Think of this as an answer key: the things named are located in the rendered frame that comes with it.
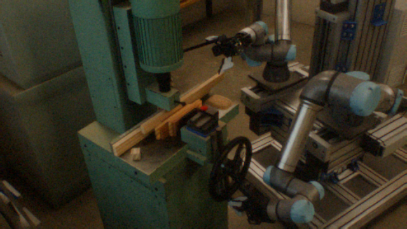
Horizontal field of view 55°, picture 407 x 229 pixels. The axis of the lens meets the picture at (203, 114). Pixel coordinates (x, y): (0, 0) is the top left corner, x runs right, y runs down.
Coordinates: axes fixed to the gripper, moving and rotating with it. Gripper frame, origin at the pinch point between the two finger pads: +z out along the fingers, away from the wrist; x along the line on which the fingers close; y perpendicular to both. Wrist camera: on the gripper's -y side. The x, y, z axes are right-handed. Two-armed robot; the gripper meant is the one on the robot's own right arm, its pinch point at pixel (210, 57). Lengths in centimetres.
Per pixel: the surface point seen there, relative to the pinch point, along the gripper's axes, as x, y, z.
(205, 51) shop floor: 38, -199, -197
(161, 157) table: 27.8, -14.6, 30.7
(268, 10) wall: 31, -195, -329
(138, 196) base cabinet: 48, -40, 34
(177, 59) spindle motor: -4.8, -5.0, 11.9
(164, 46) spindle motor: -11.6, -3.3, 17.0
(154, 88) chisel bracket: 4.6, -24.0, 13.5
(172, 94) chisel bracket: 8.6, -15.5, 12.9
